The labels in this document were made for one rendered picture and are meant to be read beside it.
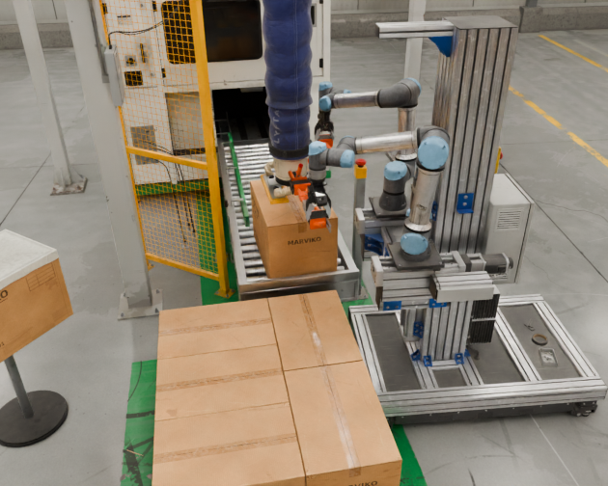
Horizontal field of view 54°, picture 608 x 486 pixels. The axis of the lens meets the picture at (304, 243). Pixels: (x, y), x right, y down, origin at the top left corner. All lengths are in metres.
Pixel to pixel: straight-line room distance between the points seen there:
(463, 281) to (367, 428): 0.81
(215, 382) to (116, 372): 1.12
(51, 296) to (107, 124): 1.08
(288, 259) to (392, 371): 0.85
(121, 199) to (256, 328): 1.29
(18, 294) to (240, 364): 1.10
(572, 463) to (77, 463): 2.53
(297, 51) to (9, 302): 1.78
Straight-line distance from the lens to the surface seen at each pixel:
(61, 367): 4.04
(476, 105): 2.76
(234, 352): 3.04
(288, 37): 2.88
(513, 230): 3.06
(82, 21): 3.57
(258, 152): 5.21
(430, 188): 2.50
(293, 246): 3.33
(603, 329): 4.42
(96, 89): 3.65
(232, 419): 2.73
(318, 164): 2.54
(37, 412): 3.77
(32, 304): 3.18
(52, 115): 6.02
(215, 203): 3.96
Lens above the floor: 2.55
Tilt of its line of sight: 31 degrees down
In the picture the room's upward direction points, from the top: 1 degrees counter-clockwise
